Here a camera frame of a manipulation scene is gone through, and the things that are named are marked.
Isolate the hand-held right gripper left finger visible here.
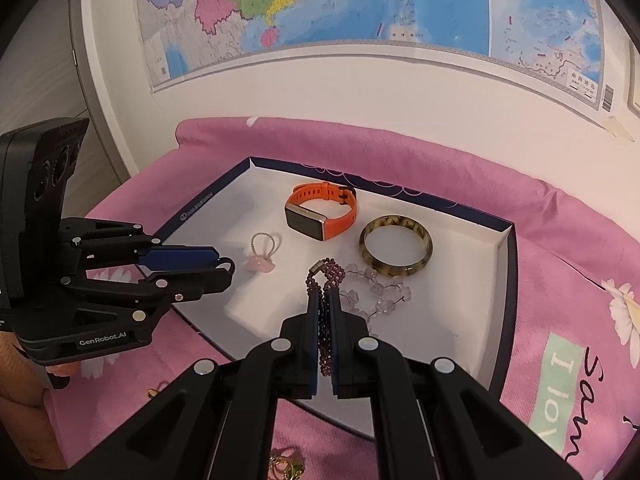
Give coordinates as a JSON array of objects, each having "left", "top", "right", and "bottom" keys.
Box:
[{"left": 65, "top": 292, "right": 321, "bottom": 480}]

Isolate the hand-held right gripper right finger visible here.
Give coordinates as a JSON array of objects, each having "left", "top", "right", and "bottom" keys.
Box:
[{"left": 327, "top": 290, "right": 583, "bottom": 480}]

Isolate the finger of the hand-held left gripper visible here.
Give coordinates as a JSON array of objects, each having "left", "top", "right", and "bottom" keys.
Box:
[
  {"left": 60, "top": 265, "right": 226, "bottom": 322},
  {"left": 60, "top": 217, "right": 220, "bottom": 271}
]

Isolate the navy blue cardboard box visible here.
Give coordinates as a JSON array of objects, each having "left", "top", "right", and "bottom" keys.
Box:
[{"left": 150, "top": 156, "right": 521, "bottom": 441}]

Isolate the pink stone charm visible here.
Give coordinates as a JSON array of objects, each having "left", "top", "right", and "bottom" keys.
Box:
[{"left": 247, "top": 232, "right": 281, "bottom": 273}]

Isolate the clear crystal bracelet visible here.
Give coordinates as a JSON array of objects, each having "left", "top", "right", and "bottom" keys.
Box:
[{"left": 340, "top": 262, "right": 413, "bottom": 338}]

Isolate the purple bead bracelet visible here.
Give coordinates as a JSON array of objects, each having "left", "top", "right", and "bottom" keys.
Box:
[{"left": 305, "top": 257, "right": 347, "bottom": 378}]

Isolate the tortoiseshell bangle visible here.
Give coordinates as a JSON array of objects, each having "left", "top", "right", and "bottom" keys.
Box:
[{"left": 359, "top": 215, "right": 433, "bottom": 278}]

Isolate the orange smartwatch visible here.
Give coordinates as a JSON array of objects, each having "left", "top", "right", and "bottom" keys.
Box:
[{"left": 284, "top": 181, "right": 359, "bottom": 242}]

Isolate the person's left hand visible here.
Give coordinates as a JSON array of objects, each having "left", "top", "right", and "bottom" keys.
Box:
[{"left": 0, "top": 332, "right": 81, "bottom": 468}]

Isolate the grey wooden door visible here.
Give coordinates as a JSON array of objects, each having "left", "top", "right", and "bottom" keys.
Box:
[{"left": 0, "top": 0, "right": 133, "bottom": 188}]

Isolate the pink floral bedsheet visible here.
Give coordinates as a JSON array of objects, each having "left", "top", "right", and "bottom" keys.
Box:
[{"left": 42, "top": 116, "right": 640, "bottom": 480}]

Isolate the beige tape strip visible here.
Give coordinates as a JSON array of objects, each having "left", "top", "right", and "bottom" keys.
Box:
[{"left": 602, "top": 116, "right": 640, "bottom": 142}]

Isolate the colourful wall map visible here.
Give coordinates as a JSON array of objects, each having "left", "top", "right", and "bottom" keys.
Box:
[{"left": 135, "top": 0, "right": 608, "bottom": 113}]

